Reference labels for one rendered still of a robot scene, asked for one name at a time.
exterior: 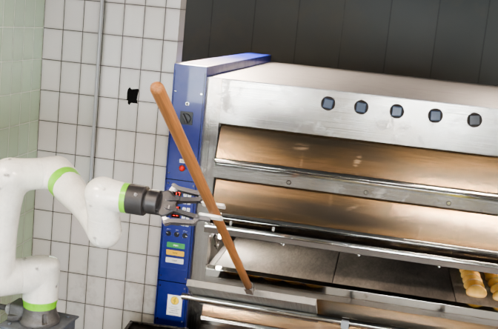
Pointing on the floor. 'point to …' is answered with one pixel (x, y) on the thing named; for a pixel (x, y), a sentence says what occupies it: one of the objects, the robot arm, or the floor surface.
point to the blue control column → (183, 81)
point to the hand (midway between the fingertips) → (212, 210)
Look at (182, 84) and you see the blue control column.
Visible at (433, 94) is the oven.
